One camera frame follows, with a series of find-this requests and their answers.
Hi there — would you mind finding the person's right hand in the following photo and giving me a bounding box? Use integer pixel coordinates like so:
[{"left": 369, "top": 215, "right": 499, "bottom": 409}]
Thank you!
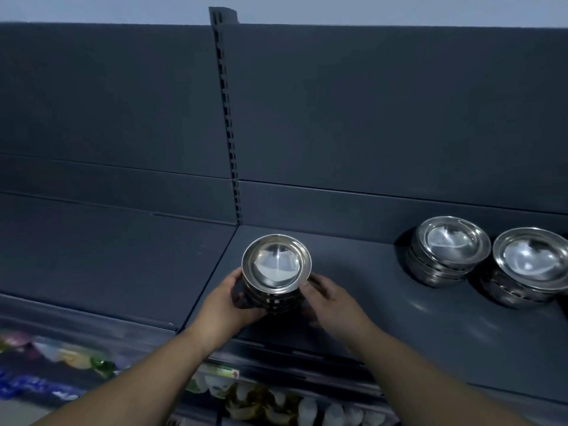
[{"left": 298, "top": 274, "right": 379, "bottom": 348}]

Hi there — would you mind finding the person's left hand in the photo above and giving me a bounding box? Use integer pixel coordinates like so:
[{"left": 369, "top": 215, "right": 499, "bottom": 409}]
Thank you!
[{"left": 188, "top": 267, "right": 269, "bottom": 349}]

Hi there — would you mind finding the row of colourful packets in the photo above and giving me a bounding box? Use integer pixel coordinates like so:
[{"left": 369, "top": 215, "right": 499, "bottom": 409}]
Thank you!
[{"left": 0, "top": 330, "right": 118, "bottom": 402}]

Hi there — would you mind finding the person's right forearm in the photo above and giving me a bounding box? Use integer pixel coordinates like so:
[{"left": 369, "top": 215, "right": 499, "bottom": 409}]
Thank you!
[{"left": 351, "top": 326, "right": 535, "bottom": 426}]

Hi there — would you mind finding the person's left forearm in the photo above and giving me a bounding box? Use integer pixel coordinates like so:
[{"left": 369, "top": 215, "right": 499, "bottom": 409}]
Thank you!
[{"left": 32, "top": 333, "right": 214, "bottom": 426}]

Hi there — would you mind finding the dark grey shelf board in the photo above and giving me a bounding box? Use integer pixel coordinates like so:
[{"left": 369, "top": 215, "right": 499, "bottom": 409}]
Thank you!
[
  {"left": 0, "top": 191, "right": 240, "bottom": 333},
  {"left": 177, "top": 224, "right": 568, "bottom": 406}
]

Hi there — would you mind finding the stack of steel bowls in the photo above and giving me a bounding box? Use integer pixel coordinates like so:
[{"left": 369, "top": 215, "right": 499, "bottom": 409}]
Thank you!
[
  {"left": 478, "top": 227, "right": 568, "bottom": 310},
  {"left": 406, "top": 216, "right": 492, "bottom": 289},
  {"left": 241, "top": 234, "right": 313, "bottom": 316}
]

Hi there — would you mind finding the slotted grey shelf upright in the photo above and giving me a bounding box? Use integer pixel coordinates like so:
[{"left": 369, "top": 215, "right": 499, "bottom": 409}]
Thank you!
[{"left": 209, "top": 6, "right": 243, "bottom": 227}]

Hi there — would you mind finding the row of white cups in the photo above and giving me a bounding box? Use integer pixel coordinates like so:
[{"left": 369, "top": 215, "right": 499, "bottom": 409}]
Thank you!
[{"left": 184, "top": 364, "right": 391, "bottom": 426}]

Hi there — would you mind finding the dark grey shelf back panel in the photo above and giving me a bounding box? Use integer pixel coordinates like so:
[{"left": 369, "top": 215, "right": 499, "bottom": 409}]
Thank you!
[
  {"left": 0, "top": 22, "right": 238, "bottom": 226},
  {"left": 222, "top": 23, "right": 568, "bottom": 258}
]

